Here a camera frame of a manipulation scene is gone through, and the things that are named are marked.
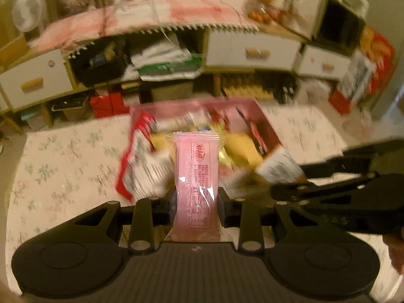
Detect pink snack pack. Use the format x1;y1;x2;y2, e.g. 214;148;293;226
170;131;220;242

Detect person's right hand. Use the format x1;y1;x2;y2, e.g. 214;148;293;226
383;234;404;275

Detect large red snack bag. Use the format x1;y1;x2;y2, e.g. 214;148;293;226
116;111;174;203

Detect yellow snack pack right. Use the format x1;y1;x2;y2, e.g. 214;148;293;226
224;133;264;168

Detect pink cardboard box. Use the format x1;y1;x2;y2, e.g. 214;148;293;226
130;98;282;170

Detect yellow egg tray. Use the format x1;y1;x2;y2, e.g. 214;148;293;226
220;73;274;99

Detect red shoe box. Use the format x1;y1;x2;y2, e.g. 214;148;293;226
90;92;130;119

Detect floral tablecloth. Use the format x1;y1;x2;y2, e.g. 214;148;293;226
5;105;395;300

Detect far right white drawer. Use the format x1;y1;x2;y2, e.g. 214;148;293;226
294;44;350;81

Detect stack of papers and folders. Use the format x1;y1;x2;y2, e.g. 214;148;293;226
121;38;203;82

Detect red orange carton box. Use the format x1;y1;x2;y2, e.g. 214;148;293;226
359;25;395;96

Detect black microwave oven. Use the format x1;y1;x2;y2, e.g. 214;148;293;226
312;0;365;56

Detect left white drawer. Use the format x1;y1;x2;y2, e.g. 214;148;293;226
1;49;73;111

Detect pink floral cabinet cloth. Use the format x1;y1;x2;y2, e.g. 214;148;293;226
35;0;258;54

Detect white desk fan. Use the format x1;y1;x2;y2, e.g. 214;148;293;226
12;0;42;33

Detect white drawer with wooden handle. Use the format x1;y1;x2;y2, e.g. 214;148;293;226
206;30;301;71

